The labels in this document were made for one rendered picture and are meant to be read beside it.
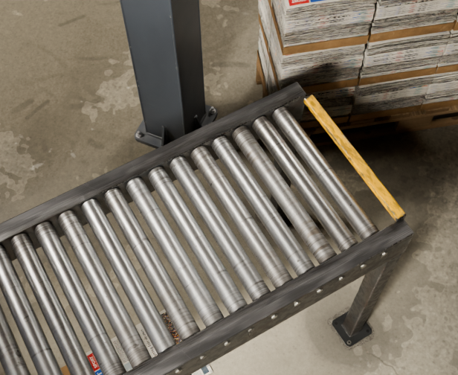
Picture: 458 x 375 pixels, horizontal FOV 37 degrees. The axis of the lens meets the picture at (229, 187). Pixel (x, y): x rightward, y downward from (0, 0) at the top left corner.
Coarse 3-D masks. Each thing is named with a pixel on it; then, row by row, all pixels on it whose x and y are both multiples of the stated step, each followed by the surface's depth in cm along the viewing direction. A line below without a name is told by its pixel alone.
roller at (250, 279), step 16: (176, 160) 184; (176, 176) 184; (192, 176) 182; (192, 192) 180; (208, 208) 177; (208, 224) 176; (224, 224) 175; (224, 240) 173; (240, 256) 171; (240, 272) 169; (256, 272) 169; (256, 288) 167
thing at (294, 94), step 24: (288, 96) 194; (216, 120) 190; (240, 120) 190; (168, 144) 186; (192, 144) 186; (120, 168) 183; (144, 168) 183; (168, 168) 187; (72, 192) 180; (96, 192) 180; (24, 216) 176; (48, 216) 176; (0, 240) 173
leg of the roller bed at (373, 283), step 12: (384, 264) 185; (372, 276) 197; (384, 276) 195; (360, 288) 211; (372, 288) 201; (360, 300) 216; (372, 300) 212; (348, 312) 232; (360, 312) 221; (348, 324) 238; (360, 324) 234
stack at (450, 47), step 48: (288, 0) 208; (336, 0) 208; (384, 0) 211; (432, 0) 216; (336, 48) 228; (384, 48) 232; (432, 48) 237; (336, 96) 253; (384, 96) 258; (432, 96) 264
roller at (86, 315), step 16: (48, 224) 176; (48, 240) 173; (48, 256) 172; (64, 256) 172; (64, 272) 169; (64, 288) 168; (80, 288) 168; (80, 304) 165; (80, 320) 164; (96, 320) 164; (96, 336) 161; (96, 352) 160; (112, 352) 160; (112, 368) 157
